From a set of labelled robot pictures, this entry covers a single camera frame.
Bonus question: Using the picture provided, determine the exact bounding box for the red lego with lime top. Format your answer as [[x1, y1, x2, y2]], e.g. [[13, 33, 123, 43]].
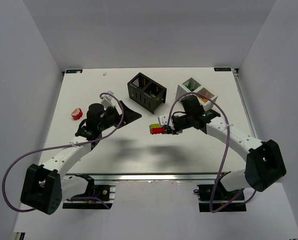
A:
[[149, 123, 165, 135]]

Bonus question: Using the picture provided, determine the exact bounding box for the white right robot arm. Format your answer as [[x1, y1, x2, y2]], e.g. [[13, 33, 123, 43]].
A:
[[165, 94, 287, 192]]

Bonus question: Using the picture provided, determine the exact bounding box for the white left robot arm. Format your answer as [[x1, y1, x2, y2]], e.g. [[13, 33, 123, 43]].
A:
[[20, 101, 142, 215]]

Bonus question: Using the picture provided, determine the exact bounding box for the red flower lego piece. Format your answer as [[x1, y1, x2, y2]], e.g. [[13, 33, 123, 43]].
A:
[[71, 108, 83, 121]]

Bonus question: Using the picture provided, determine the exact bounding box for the black two-slot container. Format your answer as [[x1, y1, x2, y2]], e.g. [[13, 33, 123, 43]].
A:
[[127, 72, 167, 114]]

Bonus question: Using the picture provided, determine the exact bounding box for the white two-slot container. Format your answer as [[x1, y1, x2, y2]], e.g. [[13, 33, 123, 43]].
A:
[[175, 77, 218, 111]]

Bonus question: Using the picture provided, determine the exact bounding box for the blue label sticker right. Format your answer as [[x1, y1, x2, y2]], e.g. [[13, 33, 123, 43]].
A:
[[213, 67, 232, 72]]

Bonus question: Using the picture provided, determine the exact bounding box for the blue label sticker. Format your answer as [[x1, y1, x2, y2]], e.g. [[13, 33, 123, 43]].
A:
[[65, 69, 83, 74], [213, 67, 232, 72]]

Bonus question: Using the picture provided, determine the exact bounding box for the blue label sticker left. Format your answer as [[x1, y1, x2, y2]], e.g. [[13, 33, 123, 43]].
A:
[[65, 69, 83, 74]]

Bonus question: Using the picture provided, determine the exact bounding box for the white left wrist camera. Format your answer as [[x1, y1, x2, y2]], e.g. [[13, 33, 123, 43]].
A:
[[100, 91, 115, 109]]

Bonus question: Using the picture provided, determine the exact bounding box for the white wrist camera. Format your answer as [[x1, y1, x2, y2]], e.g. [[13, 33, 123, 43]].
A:
[[158, 114, 174, 128], [100, 91, 115, 109]]

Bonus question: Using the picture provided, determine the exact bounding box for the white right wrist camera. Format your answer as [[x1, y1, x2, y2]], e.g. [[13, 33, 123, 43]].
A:
[[158, 114, 174, 128]]

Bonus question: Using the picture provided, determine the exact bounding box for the aluminium table edge rail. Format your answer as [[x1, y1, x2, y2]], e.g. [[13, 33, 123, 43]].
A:
[[35, 172, 256, 183]]

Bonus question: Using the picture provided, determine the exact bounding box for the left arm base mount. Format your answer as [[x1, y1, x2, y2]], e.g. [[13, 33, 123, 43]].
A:
[[62, 174, 116, 210]]

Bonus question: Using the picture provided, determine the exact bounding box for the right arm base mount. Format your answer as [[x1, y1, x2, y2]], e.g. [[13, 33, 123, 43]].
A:
[[193, 174, 247, 213]]

